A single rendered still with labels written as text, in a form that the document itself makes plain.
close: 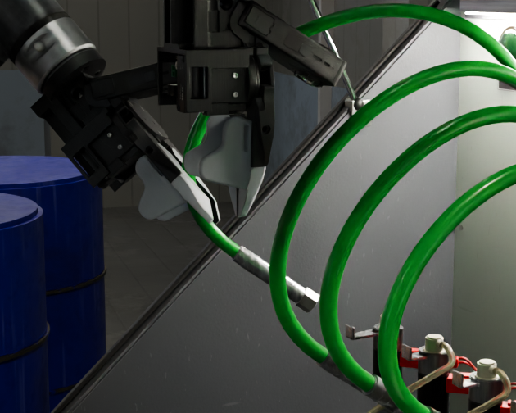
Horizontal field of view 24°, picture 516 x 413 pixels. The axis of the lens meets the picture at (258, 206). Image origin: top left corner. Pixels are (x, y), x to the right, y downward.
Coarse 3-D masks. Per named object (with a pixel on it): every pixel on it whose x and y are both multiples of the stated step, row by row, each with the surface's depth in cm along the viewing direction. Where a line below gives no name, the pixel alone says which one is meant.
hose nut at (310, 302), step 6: (306, 288) 120; (306, 294) 120; (312, 294) 120; (300, 300) 120; (306, 300) 120; (312, 300) 120; (300, 306) 120; (306, 306) 120; (312, 306) 120; (306, 312) 121
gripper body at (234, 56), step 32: (192, 0) 100; (224, 0) 102; (192, 32) 102; (224, 32) 102; (160, 64) 105; (192, 64) 99; (224, 64) 100; (256, 64) 101; (160, 96) 105; (192, 96) 100; (224, 96) 101; (256, 96) 102
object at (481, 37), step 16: (336, 16) 115; (352, 16) 115; (368, 16) 115; (384, 16) 115; (400, 16) 115; (416, 16) 115; (432, 16) 115; (448, 16) 115; (304, 32) 115; (320, 32) 116; (464, 32) 116; (480, 32) 116; (496, 48) 116; (512, 64) 116; (192, 128) 117; (192, 144) 117; (192, 176) 117; (192, 208) 118; (208, 224) 118; (224, 240) 118
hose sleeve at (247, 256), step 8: (240, 248) 119; (240, 256) 119; (248, 256) 119; (256, 256) 119; (240, 264) 119; (248, 264) 119; (256, 264) 119; (264, 264) 119; (256, 272) 119; (264, 272) 119; (264, 280) 119; (288, 280) 119; (288, 288) 119; (296, 288) 119; (304, 288) 120; (288, 296) 120; (296, 296) 119
